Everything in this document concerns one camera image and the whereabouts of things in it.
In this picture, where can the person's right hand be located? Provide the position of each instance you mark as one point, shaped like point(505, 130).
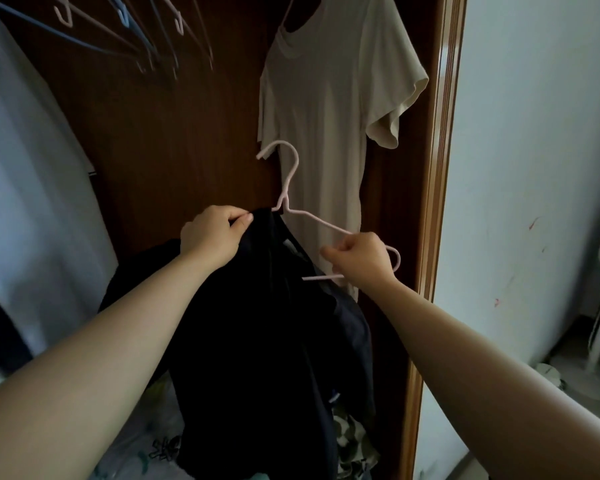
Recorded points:
point(365, 262)

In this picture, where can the person's left hand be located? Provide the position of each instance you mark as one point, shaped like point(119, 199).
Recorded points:
point(212, 234)

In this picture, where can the black t-shirt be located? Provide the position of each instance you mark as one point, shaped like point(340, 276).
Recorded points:
point(255, 369)

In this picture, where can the cream t-shirt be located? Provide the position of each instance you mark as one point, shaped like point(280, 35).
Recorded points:
point(320, 119)

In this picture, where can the person's left forearm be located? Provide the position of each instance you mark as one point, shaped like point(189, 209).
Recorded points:
point(80, 374)

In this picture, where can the person's right forearm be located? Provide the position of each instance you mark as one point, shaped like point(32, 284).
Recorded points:
point(480, 384)

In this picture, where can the white shirt dark trim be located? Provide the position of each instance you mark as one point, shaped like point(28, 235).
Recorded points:
point(35, 219)

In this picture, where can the small white jar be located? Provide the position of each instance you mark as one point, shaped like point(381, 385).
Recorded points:
point(547, 374)

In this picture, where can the black hanging garment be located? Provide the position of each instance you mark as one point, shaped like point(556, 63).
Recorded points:
point(5, 339)

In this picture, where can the row of pastel hangers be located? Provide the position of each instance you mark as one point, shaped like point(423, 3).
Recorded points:
point(67, 19)

